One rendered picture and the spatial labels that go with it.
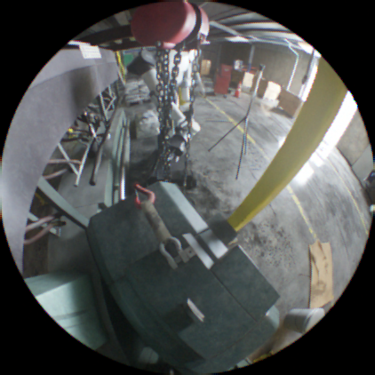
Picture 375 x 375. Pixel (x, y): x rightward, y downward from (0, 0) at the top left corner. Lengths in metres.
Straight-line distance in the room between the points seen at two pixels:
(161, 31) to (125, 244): 0.55
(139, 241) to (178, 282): 0.17
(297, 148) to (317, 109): 0.16
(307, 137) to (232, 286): 0.49
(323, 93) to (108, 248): 0.80
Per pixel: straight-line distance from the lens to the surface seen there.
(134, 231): 0.44
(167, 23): 0.33
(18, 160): 0.49
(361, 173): 8.38
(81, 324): 0.68
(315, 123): 0.48
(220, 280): 0.39
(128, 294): 0.44
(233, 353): 0.54
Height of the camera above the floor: 1.25
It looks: 55 degrees down
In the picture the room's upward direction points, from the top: 7 degrees clockwise
